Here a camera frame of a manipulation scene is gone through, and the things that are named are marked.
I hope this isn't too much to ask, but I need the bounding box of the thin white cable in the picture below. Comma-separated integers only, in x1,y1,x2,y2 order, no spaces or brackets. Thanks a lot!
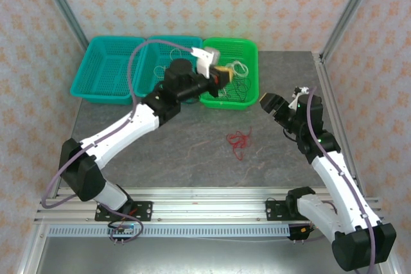
153,48,186,78
223,60,250,80

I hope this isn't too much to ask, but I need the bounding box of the thin black cable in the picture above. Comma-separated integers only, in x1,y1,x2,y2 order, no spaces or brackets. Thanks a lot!
214,76,254,102

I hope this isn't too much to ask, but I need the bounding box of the thin red cable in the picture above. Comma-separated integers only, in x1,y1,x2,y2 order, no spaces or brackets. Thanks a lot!
226,127,253,162

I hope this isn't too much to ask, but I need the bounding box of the green plastic basket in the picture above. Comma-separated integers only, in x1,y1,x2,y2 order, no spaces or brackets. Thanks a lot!
195,37,260,110

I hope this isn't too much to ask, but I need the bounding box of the teal plastic basket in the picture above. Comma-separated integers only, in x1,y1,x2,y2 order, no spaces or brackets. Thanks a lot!
134,35,204,106
69,35,147,106

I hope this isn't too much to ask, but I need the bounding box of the aluminium side rail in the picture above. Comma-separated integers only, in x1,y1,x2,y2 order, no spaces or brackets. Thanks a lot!
51,158,65,198
313,51,367,198

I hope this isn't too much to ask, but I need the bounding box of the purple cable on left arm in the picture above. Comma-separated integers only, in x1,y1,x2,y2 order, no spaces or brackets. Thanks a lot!
40,39,195,209

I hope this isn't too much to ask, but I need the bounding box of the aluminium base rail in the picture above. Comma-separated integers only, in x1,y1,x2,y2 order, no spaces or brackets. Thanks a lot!
34,187,385,223

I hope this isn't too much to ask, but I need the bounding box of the aluminium frame post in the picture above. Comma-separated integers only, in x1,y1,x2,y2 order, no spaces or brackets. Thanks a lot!
320,0,381,60
34,0,90,52

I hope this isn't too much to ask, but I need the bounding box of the slotted white cable duct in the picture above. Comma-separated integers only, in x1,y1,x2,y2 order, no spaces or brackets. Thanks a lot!
48,225,292,238

